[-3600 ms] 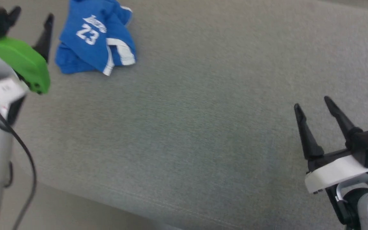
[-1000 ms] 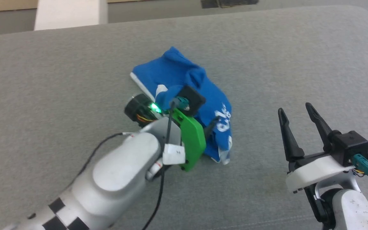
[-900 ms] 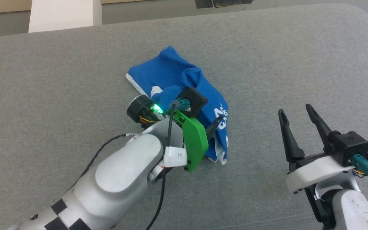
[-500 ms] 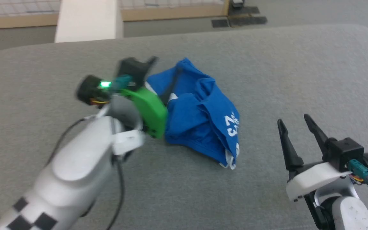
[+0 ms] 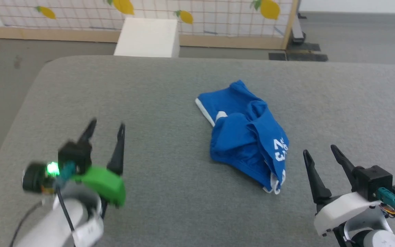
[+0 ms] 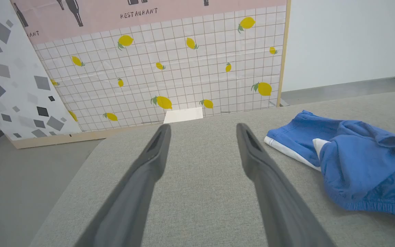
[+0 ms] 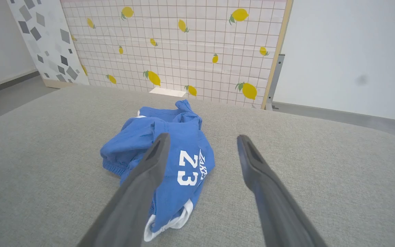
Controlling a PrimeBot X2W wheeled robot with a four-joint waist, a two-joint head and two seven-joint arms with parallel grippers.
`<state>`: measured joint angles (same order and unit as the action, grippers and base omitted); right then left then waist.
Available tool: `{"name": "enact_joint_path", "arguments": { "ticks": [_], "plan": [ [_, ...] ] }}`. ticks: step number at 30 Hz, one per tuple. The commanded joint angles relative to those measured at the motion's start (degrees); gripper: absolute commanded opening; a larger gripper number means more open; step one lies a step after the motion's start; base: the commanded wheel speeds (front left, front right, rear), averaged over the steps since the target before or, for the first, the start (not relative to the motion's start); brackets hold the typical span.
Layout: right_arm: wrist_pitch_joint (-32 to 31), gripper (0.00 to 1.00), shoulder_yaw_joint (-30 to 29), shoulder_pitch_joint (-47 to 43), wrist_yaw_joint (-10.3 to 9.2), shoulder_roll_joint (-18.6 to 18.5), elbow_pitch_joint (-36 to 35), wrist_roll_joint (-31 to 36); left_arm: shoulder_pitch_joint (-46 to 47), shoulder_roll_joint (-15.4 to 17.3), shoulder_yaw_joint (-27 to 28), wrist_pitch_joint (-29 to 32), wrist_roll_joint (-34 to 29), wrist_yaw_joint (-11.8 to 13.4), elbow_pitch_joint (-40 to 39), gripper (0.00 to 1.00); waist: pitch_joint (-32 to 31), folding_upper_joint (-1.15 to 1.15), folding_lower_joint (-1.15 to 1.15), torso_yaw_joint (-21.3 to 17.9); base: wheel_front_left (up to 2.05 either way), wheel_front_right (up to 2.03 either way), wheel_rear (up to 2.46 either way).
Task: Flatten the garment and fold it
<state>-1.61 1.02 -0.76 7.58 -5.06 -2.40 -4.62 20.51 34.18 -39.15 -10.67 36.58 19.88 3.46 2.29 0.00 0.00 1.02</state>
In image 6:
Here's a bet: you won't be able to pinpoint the grey terrazzo pattern board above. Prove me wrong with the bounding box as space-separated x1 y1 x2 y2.
0 0 83 142

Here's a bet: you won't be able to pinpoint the lemon print backdrop board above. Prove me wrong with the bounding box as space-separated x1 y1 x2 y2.
11 0 291 150

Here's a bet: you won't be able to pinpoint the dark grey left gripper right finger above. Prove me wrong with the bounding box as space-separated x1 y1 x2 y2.
236 123 337 247

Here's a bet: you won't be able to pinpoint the white card piece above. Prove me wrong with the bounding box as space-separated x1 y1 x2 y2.
163 107 204 124

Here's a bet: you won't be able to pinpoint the blue shorts with white trim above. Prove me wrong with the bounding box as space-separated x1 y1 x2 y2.
264 110 395 225

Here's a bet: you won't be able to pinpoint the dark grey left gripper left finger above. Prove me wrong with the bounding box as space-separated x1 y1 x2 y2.
74 123 172 247

